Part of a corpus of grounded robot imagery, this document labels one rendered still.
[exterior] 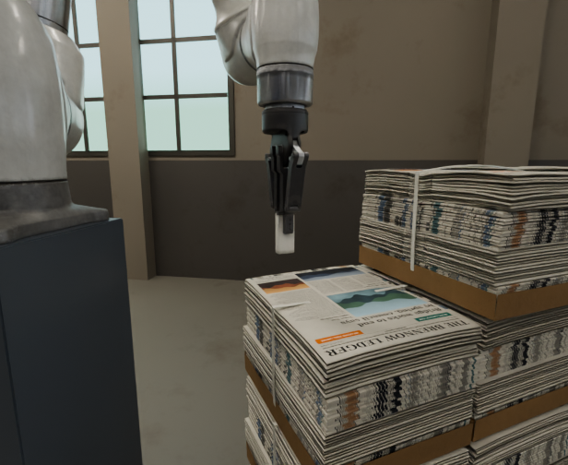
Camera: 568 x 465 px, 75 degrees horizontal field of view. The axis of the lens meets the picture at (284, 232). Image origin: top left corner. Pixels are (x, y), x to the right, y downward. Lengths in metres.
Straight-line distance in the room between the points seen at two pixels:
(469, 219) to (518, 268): 0.10
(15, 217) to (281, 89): 0.38
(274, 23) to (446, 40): 2.84
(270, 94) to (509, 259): 0.44
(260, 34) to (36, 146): 0.34
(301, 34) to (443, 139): 2.74
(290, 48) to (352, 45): 2.74
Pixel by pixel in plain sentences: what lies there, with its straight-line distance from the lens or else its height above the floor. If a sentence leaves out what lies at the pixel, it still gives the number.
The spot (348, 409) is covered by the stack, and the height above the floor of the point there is 0.75.
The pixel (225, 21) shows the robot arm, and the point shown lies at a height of 1.32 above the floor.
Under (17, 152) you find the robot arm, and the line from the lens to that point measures 0.49.
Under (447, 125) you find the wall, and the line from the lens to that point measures 3.29.
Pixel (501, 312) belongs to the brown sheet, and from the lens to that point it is 0.68.
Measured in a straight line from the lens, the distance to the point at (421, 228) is 0.76.
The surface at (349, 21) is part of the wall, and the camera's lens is 3.38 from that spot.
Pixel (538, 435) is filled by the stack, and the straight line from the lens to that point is 0.94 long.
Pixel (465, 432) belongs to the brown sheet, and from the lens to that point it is 0.77.
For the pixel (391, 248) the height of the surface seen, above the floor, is 0.90.
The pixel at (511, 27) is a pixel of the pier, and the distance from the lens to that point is 3.34.
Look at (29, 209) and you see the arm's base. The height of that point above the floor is 1.03.
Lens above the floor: 1.08
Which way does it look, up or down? 11 degrees down
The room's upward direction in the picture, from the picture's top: straight up
